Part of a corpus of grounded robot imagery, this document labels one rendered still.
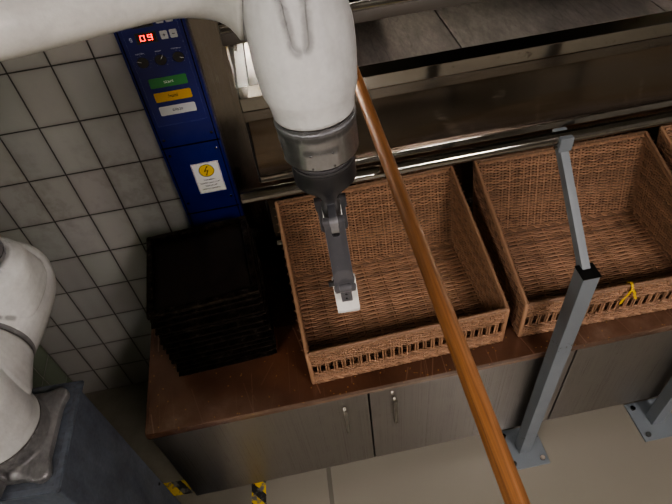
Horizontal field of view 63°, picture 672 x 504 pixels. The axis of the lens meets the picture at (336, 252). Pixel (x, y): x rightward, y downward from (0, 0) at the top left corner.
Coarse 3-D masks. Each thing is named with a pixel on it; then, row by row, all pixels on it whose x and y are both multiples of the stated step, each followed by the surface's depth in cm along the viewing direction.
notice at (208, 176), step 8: (216, 160) 150; (192, 168) 151; (200, 168) 151; (208, 168) 152; (216, 168) 152; (200, 176) 153; (208, 176) 154; (216, 176) 154; (200, 184) 155; (208, 184) 156; (216, 184) 156; (224, 184) 157; (200, 192) 157; (208, 192) 158
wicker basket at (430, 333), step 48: (384, 192) 168; (432, 192) 170; (288, 240) 171; (384, 240) 176; (480, 240) 154; (384, 288) 171; (480, 288) 163; (336, 336) 161; (384, 336) 142; (432, 336) 147; (480, 336) 152
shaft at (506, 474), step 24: (360, 96) 133; (384, 144) 119; (384, 168) 115; (408, 216) 104; (432, 264) 96; (432, 288) 92; (456, 336) 85; (456, 360) 83; (480, 384) 80; (480, 408) 77; (480, 432) 76; (504, 456) 72; (504, 480) 71
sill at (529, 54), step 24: (600, 24) 151; (624, 24) 149; (648, 24) 148; (480, 48) 148; (504, 48) 147; (528, 48) 146; (552, 48) 147; (576, 48) 149; (360, 72) 145; (384, 72) 144; (408, 72) 145; (432, 72) 146; (456, 72) 147; (240, 96) 143
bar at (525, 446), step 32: (576, 128) 122; (608, 128) 122; (640, 128) 123; (416, 160) 120; (448, 160) 120; (256, 192) 118; (288, 192) 118; (576, 192) 123; (576, 224) 123; (576, 256) 125; (576, 288) 126; (576, 320) 133; (544, 384) 156; (640, 416) 196; (512, 448) 192
